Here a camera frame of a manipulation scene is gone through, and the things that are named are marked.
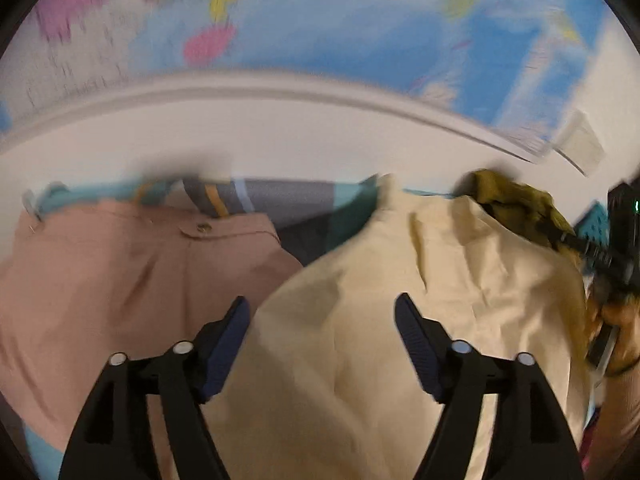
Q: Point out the person's right forearm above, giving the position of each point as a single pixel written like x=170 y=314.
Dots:
x=614 y=452

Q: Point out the olive brown garment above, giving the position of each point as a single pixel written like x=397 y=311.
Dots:
x=524 y=210

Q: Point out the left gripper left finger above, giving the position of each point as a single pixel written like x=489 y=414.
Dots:
x=137 y=405

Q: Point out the colourful wall map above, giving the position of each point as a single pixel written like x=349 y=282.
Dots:
x=511 y=65

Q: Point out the cream yellow garment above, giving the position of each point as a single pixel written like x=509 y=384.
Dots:
x=323 y=387

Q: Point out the pink folded garment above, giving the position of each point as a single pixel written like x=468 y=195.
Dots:
x=91 y=280

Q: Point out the teal grey patterned bedsheet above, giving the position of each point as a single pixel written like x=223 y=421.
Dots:
x=310 y=217

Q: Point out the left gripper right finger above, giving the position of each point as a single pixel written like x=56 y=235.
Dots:
x=530 y=438

